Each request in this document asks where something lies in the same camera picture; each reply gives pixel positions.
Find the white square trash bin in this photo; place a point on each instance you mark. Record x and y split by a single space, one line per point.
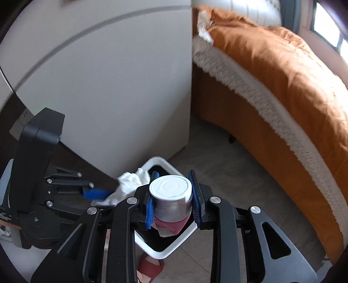
163 254

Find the dark red slipper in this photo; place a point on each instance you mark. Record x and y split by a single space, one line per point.
151 268

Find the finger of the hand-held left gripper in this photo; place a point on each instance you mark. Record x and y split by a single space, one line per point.
68 209
96 194

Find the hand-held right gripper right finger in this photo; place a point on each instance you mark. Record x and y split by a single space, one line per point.
195 202

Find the black bed leg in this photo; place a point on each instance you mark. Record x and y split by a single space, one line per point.
232 139

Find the white tufted headboard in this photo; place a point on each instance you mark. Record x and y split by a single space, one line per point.
244 11

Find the white tissue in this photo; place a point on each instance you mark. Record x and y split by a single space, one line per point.
127 187

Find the white lace cloth tag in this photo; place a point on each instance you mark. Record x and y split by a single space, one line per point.
204 27

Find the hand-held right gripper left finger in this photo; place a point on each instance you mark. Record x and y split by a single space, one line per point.
149 211

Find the white nightstand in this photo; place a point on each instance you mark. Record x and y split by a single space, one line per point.
108 95

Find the dark grey curtain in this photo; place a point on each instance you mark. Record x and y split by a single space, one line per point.
291 13

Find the silver can with white lid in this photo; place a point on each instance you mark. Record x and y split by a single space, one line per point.
170 202

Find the window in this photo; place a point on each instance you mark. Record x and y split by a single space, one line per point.
326 30

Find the beige wall socket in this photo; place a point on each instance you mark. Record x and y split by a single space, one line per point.
19 125

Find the orange bed skirt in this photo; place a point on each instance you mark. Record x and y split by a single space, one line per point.
258 147

